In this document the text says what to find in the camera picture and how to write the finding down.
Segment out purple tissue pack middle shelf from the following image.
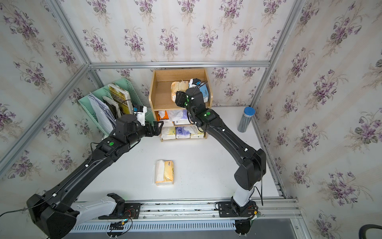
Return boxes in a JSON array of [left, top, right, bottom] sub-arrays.
[[174, 109, 191, 125]]

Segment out purple tissue pack shelf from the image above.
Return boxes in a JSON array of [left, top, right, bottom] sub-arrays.
[[174, 109, 191, 125], [176, 126, 191, 139]]

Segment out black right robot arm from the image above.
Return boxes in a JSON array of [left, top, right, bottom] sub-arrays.
[[175, 88, 266, 208]]

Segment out orange tissue pack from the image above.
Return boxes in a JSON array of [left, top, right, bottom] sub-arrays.
[[157, 111, 169, 121]]

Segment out purple tissue pack bottom shelf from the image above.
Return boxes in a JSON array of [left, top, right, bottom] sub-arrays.
[[176, 126, 191, 139]]

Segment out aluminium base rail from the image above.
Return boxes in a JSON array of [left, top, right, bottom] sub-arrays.
[[71, 198, 302, 236]]

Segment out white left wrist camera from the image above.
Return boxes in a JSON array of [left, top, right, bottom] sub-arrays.
[[133, 105, 147, 126]]

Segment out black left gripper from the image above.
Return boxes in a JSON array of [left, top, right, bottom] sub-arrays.
[[124, 119, 164, 147]]

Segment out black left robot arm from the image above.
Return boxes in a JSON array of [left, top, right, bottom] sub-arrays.
[[26, 115, 164, 239]]

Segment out yellow-green floral tissue pack right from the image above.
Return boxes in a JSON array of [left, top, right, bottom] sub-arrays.
[[190, 126, 205, 139]]

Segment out clear pencil tube blue lid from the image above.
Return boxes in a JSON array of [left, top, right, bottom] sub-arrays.
[[237, 107, 256, 132]]

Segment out white papers in organizer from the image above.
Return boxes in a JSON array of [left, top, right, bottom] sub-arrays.
[[88, 93, 116, 135]]

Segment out yellow-green tissue pack left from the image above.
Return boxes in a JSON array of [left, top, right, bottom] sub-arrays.
[[161, 126, 176, 140]]

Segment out yellow tissue pack with tissue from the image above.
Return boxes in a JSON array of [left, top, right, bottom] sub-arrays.
[[155, 160, 175, 186]]

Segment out yellow book in organizer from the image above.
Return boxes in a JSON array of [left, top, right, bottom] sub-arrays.
[[108, 83, 134, 115]]

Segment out blue tissue pack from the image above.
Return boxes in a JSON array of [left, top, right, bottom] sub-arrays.
[[200, 82, 210, 103]]

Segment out mint green desk organizer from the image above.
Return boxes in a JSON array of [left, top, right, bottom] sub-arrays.
[[79, 78, 154, 135]]

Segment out wooden shelf unit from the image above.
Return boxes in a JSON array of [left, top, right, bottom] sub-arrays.
[[149, 68, 213, 132]]

